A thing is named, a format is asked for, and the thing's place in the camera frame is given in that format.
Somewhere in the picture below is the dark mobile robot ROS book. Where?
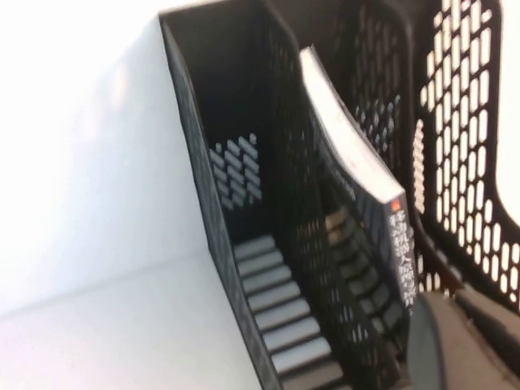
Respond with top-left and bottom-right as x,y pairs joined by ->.
298,45 -> 422,323

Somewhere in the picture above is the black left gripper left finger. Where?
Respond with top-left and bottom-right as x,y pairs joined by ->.
405,292 -> 505,390

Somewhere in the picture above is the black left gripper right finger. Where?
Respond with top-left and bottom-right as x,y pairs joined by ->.
455,288 -> 520,390

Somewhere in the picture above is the black plastic three-slot book stand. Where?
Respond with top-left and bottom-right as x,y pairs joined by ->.
158,0 -> 520,390

